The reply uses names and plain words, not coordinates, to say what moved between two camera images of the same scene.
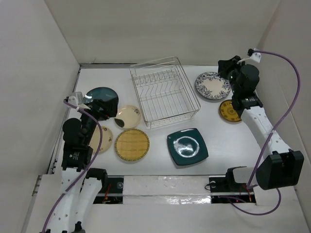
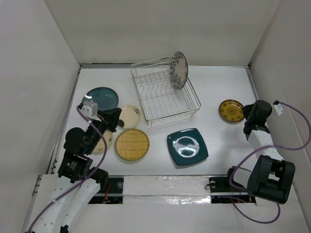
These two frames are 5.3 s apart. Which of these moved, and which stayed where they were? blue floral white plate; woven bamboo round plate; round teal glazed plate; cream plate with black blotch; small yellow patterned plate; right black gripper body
Moved: right black gripper body; blue floral white plate
Stayed: round teal glazed plate; woven bamboo round plate; small yellow patterned plate; cream plate with black blotch
